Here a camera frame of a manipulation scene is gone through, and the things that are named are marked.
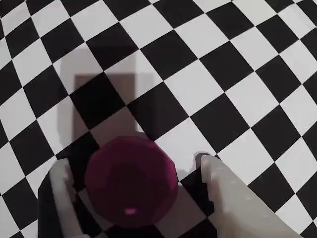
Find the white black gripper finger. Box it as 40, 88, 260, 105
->
37, 158, 85, 238

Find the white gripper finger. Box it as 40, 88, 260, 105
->
200, 155, 302, 238

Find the pink ball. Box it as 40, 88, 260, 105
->
84, 135, 179, 228

